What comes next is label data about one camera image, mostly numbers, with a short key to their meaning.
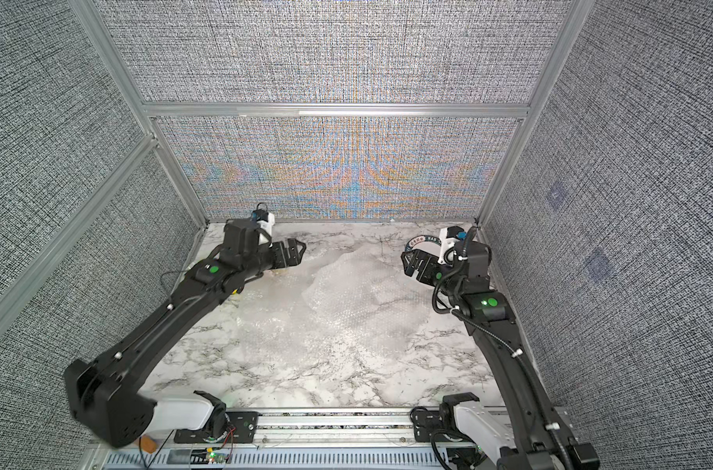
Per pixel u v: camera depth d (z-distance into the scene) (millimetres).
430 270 638
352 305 924
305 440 732
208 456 701
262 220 670
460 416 617
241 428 732
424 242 1102
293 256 689
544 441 374
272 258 674
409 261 646
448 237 649
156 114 881
